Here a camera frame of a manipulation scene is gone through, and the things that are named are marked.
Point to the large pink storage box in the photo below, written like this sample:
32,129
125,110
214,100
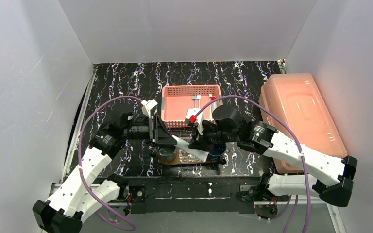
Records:
296,100

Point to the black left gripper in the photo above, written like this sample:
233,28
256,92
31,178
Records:
156,130

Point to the oval wooden tray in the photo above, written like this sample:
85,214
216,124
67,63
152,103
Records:
178,162

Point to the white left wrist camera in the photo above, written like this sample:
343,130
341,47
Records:
148,107

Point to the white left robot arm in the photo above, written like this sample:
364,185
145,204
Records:
74,201

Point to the dark blue cup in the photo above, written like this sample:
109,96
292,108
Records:
216,154

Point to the clear handled toothbrush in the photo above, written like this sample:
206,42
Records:
197,102

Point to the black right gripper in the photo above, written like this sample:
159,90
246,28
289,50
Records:
201,135

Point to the red capped toothpaste tube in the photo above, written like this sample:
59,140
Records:
213,106

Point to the white toothpaste tube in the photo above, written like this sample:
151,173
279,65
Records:
183,145

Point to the pink perforated plastic basket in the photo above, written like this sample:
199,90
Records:
177,99

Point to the dark grey cup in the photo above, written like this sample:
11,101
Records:
166,154

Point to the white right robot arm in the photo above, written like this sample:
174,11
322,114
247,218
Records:
326,177

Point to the clear plastic dimpled tray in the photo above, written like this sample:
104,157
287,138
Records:
185,157

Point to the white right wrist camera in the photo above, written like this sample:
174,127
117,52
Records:
194,118

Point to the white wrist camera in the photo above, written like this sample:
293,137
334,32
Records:
148,107
194,118

